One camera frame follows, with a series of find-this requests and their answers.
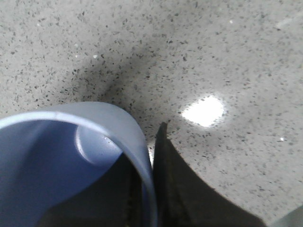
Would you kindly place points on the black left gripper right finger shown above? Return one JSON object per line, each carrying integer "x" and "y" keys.
{"x": 184, "y": 199}

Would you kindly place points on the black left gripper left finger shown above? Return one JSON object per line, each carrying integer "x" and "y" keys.
{"x": 114, "y": 200}

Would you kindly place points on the blue plastic cup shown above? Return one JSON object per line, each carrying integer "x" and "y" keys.
{"x": 50, "y": 155}

